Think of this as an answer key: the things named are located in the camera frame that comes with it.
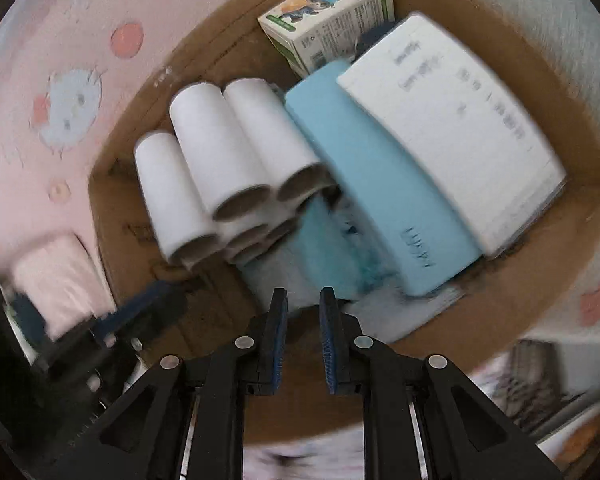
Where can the green white cartoon box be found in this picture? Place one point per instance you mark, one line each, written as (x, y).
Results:
(325, 15)

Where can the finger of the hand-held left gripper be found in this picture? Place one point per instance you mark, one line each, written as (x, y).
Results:
(145, 302)

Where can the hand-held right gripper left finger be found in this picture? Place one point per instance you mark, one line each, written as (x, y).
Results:
(277, 340)

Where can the pile of paper tubes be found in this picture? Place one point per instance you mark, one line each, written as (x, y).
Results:
(245, 240)

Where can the pink floral pillow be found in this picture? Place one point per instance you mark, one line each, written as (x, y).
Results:
(60, 280)

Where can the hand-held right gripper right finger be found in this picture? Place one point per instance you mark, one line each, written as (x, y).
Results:
(330, 340)

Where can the grey patterned item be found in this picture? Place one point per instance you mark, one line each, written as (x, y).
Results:
(530, 375)

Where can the large white box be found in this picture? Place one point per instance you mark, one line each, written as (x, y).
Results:
(455, 135)

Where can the pink printed blanket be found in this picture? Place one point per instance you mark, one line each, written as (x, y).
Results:
(30, 185)

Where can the brown cardboard box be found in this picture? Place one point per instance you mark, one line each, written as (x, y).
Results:
(200, 50)

